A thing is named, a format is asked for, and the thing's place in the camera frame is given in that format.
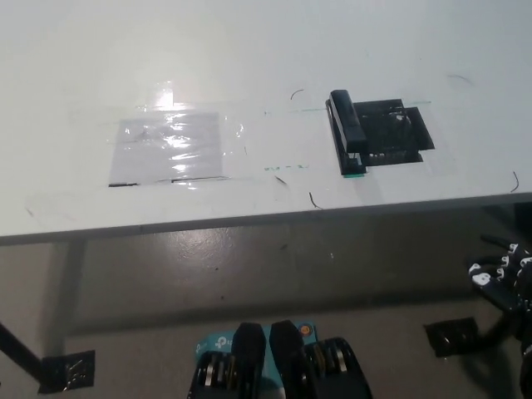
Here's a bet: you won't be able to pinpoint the clear taped plastic sheet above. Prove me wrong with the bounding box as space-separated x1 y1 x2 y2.
108 111 224 188

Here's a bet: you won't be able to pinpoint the black desk stapler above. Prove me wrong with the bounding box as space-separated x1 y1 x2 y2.
324 88 369 176

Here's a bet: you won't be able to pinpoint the grey table leg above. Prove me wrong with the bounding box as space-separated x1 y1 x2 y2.
40 239 86 355

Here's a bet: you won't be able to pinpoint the black robot torso blocks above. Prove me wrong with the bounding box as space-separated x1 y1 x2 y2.
186 319 373 399

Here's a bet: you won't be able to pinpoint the clear plastic film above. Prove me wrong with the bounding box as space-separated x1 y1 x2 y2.
68 79 250 190

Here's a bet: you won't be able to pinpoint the teal router box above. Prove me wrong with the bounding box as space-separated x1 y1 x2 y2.
195 323 319 377

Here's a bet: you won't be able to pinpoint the black tape mark on desk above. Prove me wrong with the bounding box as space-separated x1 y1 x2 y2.
352 98 436 165

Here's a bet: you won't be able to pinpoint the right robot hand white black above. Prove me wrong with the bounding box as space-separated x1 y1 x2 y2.
466 234 532 316

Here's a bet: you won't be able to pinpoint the black stand strut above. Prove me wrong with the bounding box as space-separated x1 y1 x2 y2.
0 321 44 382

